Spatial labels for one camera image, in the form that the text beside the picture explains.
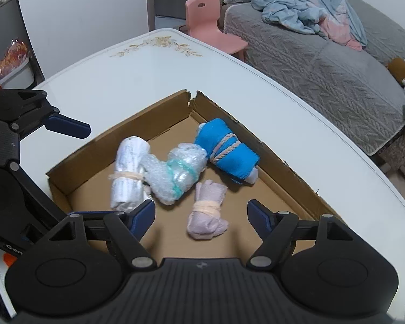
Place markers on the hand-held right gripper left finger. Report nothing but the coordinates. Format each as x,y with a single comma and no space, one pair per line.
143,217

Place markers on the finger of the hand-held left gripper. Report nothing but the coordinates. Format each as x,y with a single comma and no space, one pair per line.
37,195
67,125

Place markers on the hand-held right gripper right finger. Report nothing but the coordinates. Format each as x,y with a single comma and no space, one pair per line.
258,214

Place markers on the cardboard box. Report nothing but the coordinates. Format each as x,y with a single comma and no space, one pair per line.
168,222

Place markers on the white cloth roll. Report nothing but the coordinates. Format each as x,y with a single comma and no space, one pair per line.
128,168

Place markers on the bubble wrap roll teal band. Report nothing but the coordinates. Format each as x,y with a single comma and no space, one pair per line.
175,175

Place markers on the pink cloth roll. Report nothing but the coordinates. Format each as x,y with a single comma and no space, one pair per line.
206,226

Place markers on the white plastic bin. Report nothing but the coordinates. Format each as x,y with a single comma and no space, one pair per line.
17,76

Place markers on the plastic bag of orange things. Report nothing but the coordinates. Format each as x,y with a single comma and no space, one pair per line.
13,55

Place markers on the grey shelf unit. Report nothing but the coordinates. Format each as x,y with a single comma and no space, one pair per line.
6,23

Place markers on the grey covered sofa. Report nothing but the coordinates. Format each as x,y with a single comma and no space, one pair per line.
307,74

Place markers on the pink plastic chair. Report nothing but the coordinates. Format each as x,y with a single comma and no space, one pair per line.
206,30

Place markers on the brown plush toy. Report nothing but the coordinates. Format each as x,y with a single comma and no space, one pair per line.
396,69

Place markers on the blue and pink blanket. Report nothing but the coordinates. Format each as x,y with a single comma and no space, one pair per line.
290,3

